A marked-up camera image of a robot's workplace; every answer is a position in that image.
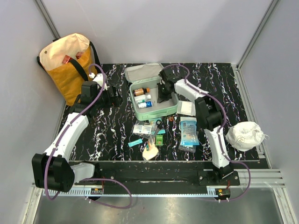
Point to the mint green medicine case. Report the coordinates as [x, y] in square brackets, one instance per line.
[147, 76]

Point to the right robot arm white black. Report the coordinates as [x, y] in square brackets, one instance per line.
[210, 116]

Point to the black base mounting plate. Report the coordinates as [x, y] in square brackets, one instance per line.
[163, 177]

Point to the orange tote bag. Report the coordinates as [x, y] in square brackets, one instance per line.
[70, 61]

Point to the blue mask packet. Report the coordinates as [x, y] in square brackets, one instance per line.
[189, 136]

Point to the brown bottle orange cap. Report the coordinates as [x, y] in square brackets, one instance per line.
[140, 91]

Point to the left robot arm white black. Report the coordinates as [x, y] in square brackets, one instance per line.
[51, 169]

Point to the white crumpled cloth bag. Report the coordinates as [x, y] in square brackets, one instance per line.
[244, 136]

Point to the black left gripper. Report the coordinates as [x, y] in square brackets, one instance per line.
[115, 101]

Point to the clear bag yellow items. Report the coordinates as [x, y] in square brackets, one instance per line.
[150, 151]

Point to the small green box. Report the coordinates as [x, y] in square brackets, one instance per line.
[159, 140]

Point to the black handled scissors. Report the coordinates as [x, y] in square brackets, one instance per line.
[158, 124]

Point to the clear bag white leaflets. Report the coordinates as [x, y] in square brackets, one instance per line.
[142, 128]

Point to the teal plaster packet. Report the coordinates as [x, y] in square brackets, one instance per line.
[154, 130]

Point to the white pill bottle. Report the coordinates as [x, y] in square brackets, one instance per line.
[142, 98]

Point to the white gauze pad packet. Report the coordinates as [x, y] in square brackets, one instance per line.
[186, 108]

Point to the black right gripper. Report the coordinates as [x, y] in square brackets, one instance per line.
[160, 97]

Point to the cyan sachet strip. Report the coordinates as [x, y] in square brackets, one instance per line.
[134, 143]

